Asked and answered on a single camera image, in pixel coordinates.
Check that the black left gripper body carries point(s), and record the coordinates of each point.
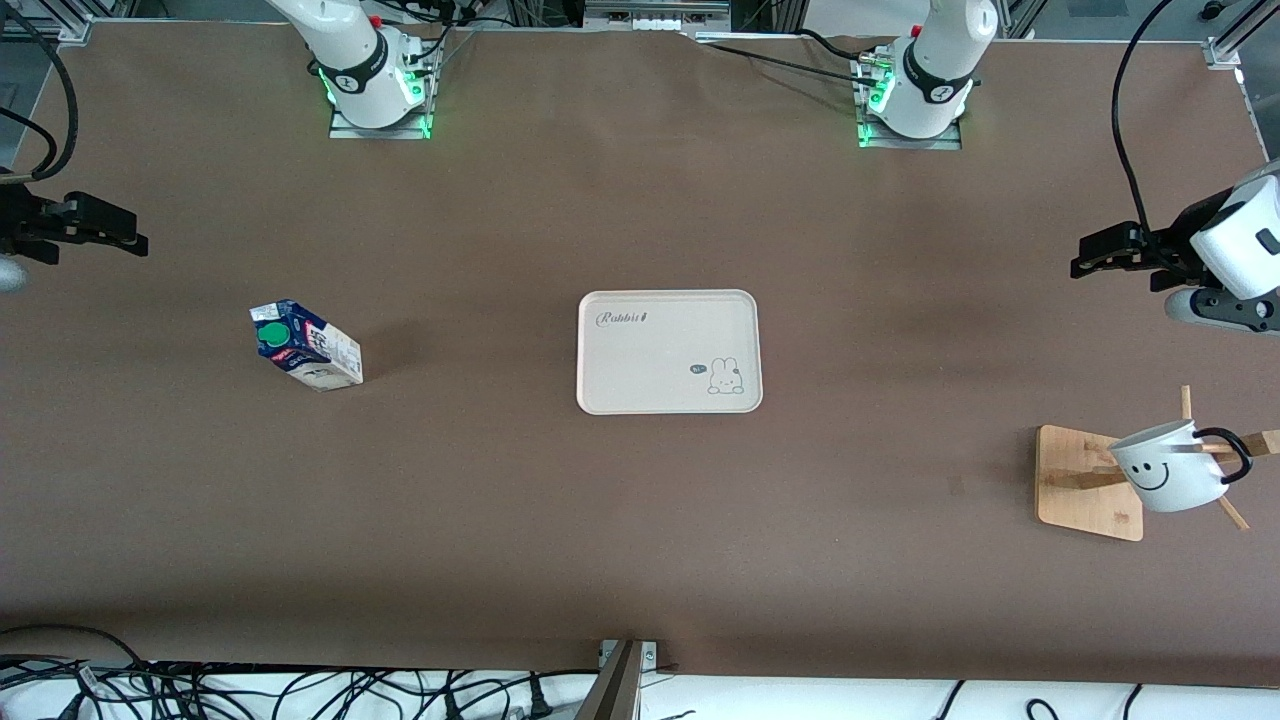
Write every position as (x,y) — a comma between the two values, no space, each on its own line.
(1172,243)

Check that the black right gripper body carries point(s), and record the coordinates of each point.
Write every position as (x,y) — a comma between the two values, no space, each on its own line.
(20,217)

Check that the blue white milk carton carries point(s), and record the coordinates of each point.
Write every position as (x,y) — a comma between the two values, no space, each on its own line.
(315,355)

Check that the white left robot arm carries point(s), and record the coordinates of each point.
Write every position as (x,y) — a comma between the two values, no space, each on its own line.
(930,60)

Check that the beige rabbit print tray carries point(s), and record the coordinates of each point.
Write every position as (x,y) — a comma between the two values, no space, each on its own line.
(660,350)

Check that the wooden mug tree stand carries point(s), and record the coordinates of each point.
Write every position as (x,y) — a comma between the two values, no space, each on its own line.
(1075,500)

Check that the brown table cover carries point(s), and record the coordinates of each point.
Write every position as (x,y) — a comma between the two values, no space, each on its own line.
(400,500)

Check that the aluminium corner frame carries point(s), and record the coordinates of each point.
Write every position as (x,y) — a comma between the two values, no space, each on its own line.
(50,30)

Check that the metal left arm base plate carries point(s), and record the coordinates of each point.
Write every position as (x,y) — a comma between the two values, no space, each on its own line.
(950,142)

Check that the aluminium diagonal frame post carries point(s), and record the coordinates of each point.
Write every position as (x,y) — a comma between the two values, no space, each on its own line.
(1225,45)

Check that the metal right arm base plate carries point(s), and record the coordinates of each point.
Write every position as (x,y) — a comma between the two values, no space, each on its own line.
(345,130)

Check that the grey metal equipment rail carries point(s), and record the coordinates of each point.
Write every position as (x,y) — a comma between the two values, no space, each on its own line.
(650,15)

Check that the aluminium profile post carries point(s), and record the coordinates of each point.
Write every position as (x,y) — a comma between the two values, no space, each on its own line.
(615,690)

